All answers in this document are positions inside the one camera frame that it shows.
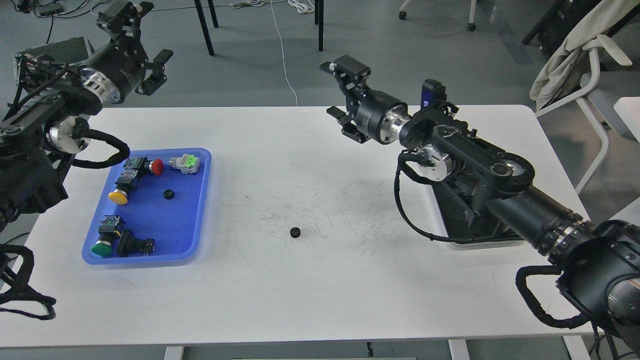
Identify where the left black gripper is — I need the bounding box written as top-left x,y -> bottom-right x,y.
78,0 -> 174,104

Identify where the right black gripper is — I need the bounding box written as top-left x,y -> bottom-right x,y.
320,55 -> 410,145

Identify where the small black gear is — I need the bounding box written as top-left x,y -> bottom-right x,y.
162,188 -> 175,200
289,227 -> 302,239

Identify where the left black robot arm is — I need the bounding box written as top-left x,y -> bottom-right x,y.
0,0 -> 173,229

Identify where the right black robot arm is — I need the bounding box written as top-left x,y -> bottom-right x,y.
320,55 -> 640,360

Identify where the grey green connector part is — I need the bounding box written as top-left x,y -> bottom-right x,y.
169,153 -> 201,175

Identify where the black table leg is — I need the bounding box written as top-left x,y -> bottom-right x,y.
313,0 -> 325,52
193,0 -> 219,57

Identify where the grey plastic crate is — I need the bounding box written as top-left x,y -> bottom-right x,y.
13,36 -> 95,68

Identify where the black table leg right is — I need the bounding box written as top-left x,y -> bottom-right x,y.
313,0 -> 325,52

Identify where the blue plastic tray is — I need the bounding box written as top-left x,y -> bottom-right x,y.
81,147 -> 213,266

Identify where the silver metal tray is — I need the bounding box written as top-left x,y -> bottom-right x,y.
429,170 -> 524,250

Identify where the white chair with cloth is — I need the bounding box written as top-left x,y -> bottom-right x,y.
529,0 -> 639,193

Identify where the white floor cable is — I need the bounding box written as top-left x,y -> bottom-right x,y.
268,0 -> 299,107

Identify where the blue camera module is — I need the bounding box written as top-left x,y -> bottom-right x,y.
420,79 -> 447,109

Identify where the red push button switch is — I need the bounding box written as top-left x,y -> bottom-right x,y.
123,156 -> 165,176

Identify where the yellow push button switch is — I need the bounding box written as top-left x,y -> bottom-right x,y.
107,170 -> 142,205

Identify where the green push button switch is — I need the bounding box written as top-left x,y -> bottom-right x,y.
90,215 -> 125,258

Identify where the black switch part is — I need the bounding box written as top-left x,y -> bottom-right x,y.
115,228 -> 155,258

